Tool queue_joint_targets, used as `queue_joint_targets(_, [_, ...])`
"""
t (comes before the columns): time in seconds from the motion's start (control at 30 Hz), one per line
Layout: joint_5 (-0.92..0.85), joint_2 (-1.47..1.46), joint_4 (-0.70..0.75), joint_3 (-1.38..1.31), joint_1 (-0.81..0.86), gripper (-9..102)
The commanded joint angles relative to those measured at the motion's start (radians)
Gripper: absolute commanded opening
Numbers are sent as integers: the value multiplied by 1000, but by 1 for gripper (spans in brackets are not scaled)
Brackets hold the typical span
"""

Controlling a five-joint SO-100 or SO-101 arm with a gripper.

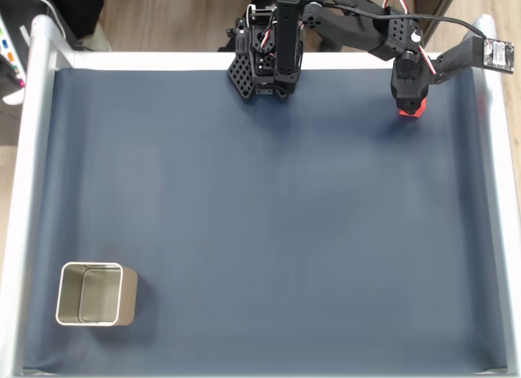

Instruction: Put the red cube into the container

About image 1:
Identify red cube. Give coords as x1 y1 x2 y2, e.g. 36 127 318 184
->
397 97 427 119

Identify square metal tin container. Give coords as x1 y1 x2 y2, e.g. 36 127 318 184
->
55 262 138 327

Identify dark wooden cabinet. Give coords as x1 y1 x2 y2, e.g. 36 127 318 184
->
414 0 463 50

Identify dark blue mat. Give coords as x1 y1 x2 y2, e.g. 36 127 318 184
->
22 67 510 375

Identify white device coloured buttons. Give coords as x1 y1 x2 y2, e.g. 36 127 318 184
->
0 15 32 106

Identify white red servo cable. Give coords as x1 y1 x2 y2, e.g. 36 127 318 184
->
417 43 439 76

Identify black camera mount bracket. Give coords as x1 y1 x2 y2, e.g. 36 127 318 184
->
429 36 486 86

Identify black camera cable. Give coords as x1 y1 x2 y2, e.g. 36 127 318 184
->
325 2 489 42

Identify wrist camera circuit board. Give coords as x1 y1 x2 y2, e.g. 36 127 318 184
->
482 38 516 75

